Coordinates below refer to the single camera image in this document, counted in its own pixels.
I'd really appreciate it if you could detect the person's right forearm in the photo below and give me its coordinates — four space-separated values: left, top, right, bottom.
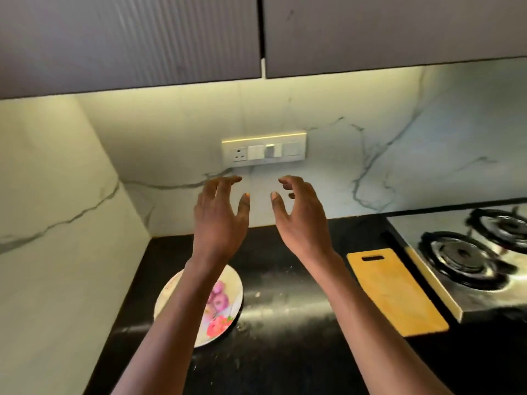
305 251 454 395

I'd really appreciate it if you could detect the black stone countertop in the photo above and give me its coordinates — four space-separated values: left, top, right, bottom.
82 197 527 395

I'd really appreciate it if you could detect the black stove burner grate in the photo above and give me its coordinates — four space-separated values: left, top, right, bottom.
466 207 527 253
418 231 515 291

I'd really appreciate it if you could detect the person's right hand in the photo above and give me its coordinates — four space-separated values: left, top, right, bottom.
270 175 337 264

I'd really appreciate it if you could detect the stainless steel gas stove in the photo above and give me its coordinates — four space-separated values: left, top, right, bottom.
385 201 527 324

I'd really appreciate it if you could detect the dark wall cabinet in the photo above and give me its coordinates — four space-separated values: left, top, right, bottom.
0 0 263 100
263 0 527 79

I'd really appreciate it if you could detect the person's left hand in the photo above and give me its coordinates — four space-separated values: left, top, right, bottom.
191 175 251 268

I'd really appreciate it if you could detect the white wall switch panel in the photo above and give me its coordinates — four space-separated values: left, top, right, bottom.
221 131 308 168

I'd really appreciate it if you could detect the person's left forearm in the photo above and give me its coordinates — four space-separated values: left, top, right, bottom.
111 255 236 395

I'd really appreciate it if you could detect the white floral plate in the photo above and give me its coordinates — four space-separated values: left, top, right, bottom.
154 263 245 349

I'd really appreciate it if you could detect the wooden cutting board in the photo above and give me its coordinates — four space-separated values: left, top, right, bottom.
346 247 451 337

